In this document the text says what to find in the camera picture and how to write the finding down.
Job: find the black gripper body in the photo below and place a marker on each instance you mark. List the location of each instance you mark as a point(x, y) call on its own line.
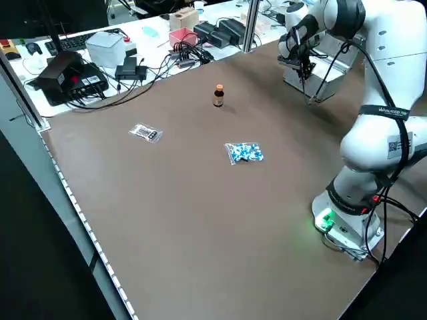
point(293, 61)

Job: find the silver aluminium medicine case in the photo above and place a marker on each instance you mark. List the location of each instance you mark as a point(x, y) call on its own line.
point(333, 66)

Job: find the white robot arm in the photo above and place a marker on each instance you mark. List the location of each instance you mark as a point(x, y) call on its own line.
point(393, 66)

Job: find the pink open box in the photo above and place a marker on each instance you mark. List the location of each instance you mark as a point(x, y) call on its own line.
point(183, 38)

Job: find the white square box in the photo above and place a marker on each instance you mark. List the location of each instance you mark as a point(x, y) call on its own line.
point(105, 50)

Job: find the black power bricks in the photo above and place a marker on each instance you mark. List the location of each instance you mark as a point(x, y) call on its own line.
point(220, 31)

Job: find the brown bottle orange cap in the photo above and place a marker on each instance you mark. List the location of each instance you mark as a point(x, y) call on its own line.
point(218, 98)

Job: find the small white cup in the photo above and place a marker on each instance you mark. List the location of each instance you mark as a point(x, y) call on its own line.
point(199, 6)

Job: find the black usb hub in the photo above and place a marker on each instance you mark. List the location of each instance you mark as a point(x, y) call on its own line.
point(181, 55)

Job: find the wooden block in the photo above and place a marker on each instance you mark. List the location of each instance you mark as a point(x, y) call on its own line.
point(183, 20)

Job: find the blue face mask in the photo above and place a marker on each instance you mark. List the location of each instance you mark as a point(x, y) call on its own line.
point(150, 31)

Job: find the black power adapter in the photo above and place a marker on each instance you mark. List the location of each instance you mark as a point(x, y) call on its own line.
point(130, 70)

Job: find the black keyboard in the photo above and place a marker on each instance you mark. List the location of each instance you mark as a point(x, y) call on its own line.
point(75, 41)

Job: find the black device with ports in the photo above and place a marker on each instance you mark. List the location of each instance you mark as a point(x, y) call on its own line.
point(71, 80)

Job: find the black monitor stand pole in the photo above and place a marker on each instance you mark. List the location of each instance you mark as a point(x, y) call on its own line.
point(54, 26)

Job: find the black mouse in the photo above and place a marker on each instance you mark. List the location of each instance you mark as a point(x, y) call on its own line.
point(32, 49)

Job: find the aluminium frame post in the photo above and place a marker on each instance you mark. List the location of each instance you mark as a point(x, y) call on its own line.
point(251, 25)

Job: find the aluminium frame strut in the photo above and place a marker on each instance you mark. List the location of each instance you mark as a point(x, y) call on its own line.
point(20, 90)

